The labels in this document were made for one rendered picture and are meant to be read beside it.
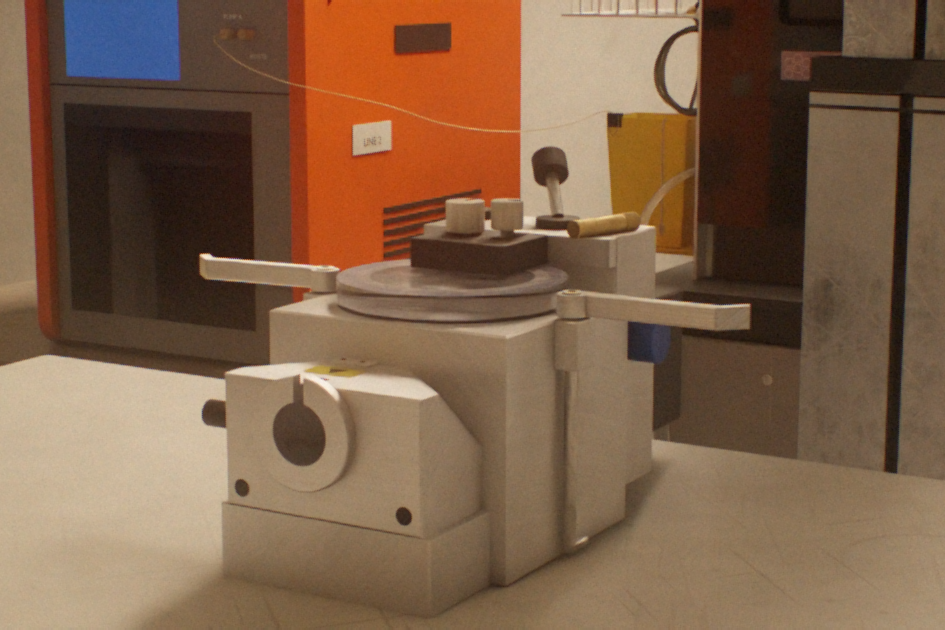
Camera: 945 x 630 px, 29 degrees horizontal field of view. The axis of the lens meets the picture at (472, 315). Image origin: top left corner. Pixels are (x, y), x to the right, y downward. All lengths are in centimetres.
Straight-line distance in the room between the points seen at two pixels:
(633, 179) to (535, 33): 135
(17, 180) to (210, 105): 263
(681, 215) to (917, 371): 109
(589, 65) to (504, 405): 297
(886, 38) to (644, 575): 64
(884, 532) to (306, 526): 23
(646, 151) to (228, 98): 64
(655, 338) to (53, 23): 136
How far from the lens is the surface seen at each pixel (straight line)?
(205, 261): 76
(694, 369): 222
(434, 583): 63
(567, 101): 362
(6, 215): 454
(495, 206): 71
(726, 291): 221
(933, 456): 126
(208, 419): 67
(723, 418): 222
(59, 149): 203
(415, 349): 66
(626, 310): 66
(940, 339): 124
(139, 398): 96
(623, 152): 233
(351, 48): 186
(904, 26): 125
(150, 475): 81
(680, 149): 230
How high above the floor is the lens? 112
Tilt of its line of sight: 11 degrees down
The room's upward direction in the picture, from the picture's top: straight up
